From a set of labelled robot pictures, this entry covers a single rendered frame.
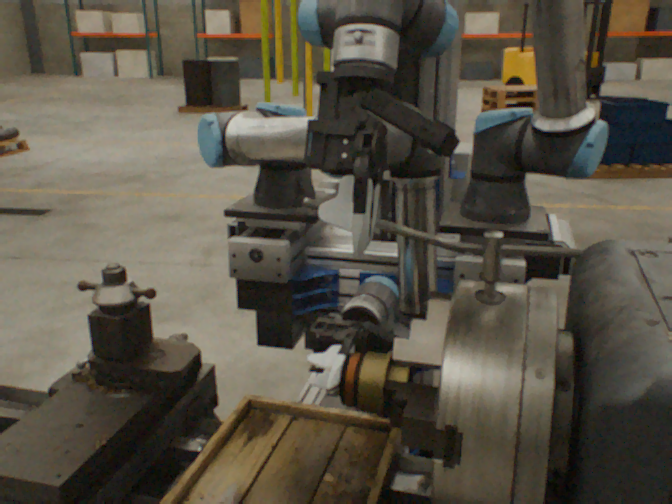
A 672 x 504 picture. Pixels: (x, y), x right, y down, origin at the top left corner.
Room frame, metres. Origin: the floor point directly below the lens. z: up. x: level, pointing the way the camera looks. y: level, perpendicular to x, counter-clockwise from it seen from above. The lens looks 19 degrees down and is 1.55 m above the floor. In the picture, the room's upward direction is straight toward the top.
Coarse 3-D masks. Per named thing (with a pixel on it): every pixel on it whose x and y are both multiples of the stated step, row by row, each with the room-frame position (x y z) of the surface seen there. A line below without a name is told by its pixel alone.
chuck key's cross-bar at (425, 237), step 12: (312, 204) 0.76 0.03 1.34; (384, 228) 0.74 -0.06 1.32; (396, 228) 0.74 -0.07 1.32; (408, 228) 0.74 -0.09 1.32; (420, 240) 0.74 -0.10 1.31; (432, 240) 0.73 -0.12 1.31; (444, 240) 0.73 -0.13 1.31; (504, 252) 0.71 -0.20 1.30; (516, 252) 0.71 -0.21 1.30; (528, 252) 0.71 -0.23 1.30; (540, 252) 0.70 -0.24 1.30; (552, 252) 0.70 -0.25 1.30; (564, 252) 0.70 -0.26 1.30; (576, 252) 0.70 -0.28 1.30
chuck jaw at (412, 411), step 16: (384, 384) 0.73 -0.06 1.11; (400, 384) 0.73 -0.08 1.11; (416, 384) 0.74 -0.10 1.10; (384, 400) 0.72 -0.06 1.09; (400, 400) 0.69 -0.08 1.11; (416, 400) 0.69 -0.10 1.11; (432, 400) 0.69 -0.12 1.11; (400, 416) 0.68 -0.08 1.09; (416, 416) 0.64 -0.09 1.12; (432, 416) 0.64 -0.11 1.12; (416, 432) 0.63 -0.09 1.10; (432, 432) 0.63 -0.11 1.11; (448, 432) 0.61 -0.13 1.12; (416, 448) 0.63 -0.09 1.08; (432, 448) 0.62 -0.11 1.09; (448, 448) 0.61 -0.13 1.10; (448, 464) 0.60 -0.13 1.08
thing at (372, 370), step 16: (368, 352) 0.80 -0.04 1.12; (352, 368) 0.77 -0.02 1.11; (368, 368) 0.76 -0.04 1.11; (384, 368) 0.75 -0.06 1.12; (400, 368) 0.77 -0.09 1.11; (352, 384) 0.76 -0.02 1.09; (368, 384) 0.75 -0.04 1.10; (352, 400) 0.76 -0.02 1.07; (368, 400) 0.74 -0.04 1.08; (384, 416) 0.74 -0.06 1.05
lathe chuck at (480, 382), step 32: (480, 288) 0.75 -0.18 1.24; (512, 288) 0.75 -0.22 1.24; (448, 320) 0.69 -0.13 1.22; (480, 320) 0.68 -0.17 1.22; (512, 320) 0.68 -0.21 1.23; (448, 352) 0.65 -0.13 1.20; (480, 352) 0.65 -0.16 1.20; (512, 352) 0.64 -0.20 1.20; (448, 384) 0.63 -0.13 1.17; (480, 384) 0.62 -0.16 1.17; (512, 384) 0.62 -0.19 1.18; (448, 416) 0.61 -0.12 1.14; (480, 416) 0.60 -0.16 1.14; (512, 416) 0.60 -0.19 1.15; (480, 448) 0.59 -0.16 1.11; (512, 448) 0.59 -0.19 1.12; (448, 480) 0.60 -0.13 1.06; (480, 480) 0.59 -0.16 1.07; (512, 480) 0.58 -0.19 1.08
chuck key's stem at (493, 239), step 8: (488, 232) 0.72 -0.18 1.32; (496, 232) 0.72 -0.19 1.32; (488, 240) 0.71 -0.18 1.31; (496, 240) 0.71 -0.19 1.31; (488, 248) 0.71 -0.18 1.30; (496, 248) 0.71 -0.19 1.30; (488, 256) 0.71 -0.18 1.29; (496, 256) 0.71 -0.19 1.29; (488, 264) 0.71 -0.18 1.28; (496, 264) 0.71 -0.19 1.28; (488, 272) 0.72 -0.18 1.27; (496, 272) 0.71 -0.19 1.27; (488, 280) 0.72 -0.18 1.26; (496, 280) 0.72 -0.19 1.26; (488, 288) 0.72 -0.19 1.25; (488, 296) 0.72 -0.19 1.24
